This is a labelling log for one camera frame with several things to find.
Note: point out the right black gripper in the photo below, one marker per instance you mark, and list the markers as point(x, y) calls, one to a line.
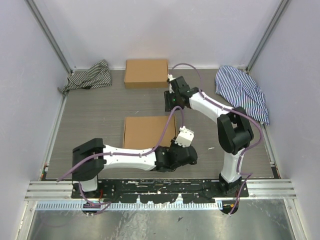
point(169, 105)

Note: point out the cardboard box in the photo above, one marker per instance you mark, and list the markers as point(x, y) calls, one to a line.
point(143, 132)
point(146, 73)

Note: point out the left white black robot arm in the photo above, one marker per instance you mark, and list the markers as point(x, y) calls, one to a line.
point(92, 157)

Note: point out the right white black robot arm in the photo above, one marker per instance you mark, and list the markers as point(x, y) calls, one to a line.
point(233, 127)

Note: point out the folded cardboard box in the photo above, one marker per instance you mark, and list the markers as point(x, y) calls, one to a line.
point(146, 73)

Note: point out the blue white striped cloth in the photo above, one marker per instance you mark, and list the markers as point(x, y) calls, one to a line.
point(240, 90)

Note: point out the grey striped cloth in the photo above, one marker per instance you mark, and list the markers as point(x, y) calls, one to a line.
point(97, 76)

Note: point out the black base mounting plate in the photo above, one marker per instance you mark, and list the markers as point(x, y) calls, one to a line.
point(159, 191)

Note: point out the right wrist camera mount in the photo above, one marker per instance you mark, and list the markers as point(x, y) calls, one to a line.
point(170, 78)

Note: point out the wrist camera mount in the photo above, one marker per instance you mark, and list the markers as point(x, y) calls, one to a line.
point(184, 137)
point(170, 78)

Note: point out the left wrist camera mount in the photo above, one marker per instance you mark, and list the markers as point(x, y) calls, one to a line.
point(184, 137)

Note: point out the left aluminium corner post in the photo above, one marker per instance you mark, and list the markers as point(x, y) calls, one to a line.
point(48, 34)

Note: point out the aluminium corner post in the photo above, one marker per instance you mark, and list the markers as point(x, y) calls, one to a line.
point(48, 34)
point(279, 12)

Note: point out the slotted cable duct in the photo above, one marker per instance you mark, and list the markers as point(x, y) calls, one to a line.
point(80, 205)

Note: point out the aluminium front rail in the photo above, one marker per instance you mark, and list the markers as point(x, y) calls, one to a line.
point(263, 188)

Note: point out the right aluminium corner post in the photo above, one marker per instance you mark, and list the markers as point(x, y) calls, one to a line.
point(279, 12)

